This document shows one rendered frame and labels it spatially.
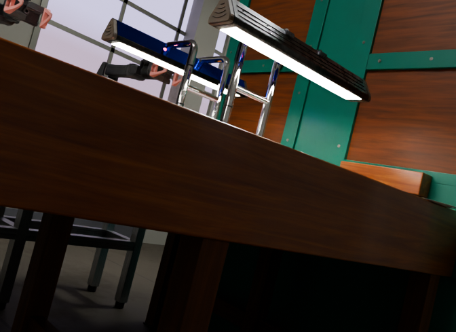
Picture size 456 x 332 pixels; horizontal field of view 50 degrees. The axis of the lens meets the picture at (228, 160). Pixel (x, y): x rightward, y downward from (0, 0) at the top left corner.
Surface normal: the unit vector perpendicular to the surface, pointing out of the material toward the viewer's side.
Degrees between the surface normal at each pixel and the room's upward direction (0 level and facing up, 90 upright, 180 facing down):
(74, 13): 90
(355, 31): 90
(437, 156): 90
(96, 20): 90
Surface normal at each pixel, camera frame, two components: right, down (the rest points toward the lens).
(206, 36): 0.72, 0.14
